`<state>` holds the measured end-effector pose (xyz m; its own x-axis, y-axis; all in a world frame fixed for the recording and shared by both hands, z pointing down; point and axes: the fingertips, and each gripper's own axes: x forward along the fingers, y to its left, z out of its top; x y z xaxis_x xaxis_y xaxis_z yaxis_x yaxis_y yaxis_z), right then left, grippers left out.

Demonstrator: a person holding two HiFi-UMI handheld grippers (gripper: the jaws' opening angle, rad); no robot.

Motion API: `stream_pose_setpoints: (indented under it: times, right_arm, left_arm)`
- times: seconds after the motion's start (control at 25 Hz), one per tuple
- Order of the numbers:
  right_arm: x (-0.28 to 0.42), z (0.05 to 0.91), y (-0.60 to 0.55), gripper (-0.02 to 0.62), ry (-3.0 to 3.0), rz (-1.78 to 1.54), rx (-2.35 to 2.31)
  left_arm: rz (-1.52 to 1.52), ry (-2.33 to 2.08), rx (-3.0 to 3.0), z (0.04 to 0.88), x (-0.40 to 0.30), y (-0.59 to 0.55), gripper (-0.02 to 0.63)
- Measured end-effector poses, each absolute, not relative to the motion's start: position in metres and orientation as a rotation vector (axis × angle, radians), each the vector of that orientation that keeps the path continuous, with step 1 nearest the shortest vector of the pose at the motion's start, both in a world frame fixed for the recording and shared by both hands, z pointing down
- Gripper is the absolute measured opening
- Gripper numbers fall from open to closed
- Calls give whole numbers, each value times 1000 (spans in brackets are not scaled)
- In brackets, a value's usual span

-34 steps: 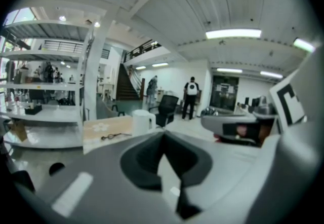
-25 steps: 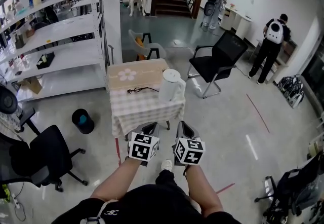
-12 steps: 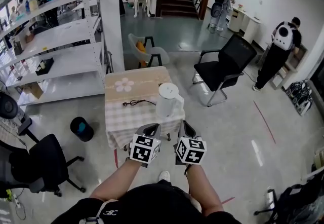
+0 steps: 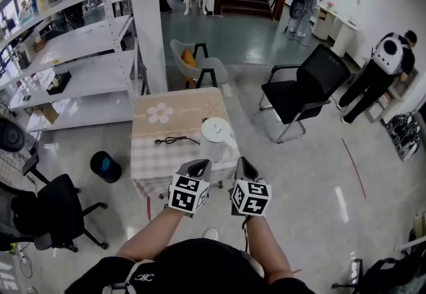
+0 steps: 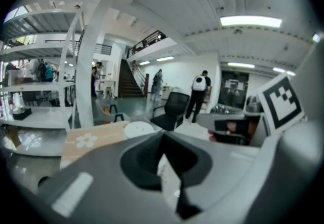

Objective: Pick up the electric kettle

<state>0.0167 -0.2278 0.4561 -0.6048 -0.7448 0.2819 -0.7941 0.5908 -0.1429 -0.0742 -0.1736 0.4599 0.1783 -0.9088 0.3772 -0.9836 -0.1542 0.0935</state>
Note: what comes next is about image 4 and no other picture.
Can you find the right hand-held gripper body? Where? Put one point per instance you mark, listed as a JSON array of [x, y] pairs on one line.
[[250, 198]]

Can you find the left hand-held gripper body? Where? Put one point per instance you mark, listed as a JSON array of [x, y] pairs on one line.
[[188, 195]]

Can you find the white electric kettle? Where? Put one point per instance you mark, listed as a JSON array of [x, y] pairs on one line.
[[218, 141]]

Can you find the person's right forearm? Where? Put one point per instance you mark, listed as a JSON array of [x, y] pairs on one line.
[[266, 249]]

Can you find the person's left forearm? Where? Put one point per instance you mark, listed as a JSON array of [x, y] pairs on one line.
[[149, 236]]

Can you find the person's white shoe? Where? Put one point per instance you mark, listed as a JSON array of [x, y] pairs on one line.
[[211, 234]]

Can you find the checked flower tablecloth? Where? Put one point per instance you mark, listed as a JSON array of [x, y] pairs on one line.
[[166, 139]]

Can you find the person's black shirt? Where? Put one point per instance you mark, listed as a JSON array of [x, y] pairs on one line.
[[189, 269]]

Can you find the black round trash bin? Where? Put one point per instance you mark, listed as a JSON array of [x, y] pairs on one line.
[[105, 166]]

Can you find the black mesh cantilever chair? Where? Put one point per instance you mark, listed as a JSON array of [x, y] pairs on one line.
[[306, 89]]

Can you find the grey armchair with black legs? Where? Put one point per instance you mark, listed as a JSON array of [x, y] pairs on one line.
[[199, 64]]

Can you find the orange cushion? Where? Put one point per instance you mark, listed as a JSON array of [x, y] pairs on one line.
[[188, 60]]

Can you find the black swivel office chair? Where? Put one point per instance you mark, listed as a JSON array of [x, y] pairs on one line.
[[50, 209]]

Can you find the cardboard box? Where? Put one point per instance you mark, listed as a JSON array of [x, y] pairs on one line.
[[46, 112]]

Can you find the pile of black equipment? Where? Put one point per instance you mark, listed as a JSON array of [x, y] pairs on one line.
[[403, 134]]

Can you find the black tray with items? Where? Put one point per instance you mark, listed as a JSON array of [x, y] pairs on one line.
[[59, 82]]

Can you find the white power strip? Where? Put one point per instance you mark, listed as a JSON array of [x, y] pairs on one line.
[[22, 254]]

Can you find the white metal shelving rack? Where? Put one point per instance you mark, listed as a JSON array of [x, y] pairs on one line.
[[76, 53]]

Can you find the black round fan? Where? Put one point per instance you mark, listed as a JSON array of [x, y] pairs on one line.
[[10, 134]]

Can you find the white cabinet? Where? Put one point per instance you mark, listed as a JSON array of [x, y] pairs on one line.
[[334, 26]]

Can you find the white backpack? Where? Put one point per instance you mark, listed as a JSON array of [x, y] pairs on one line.
[[387, 55]]

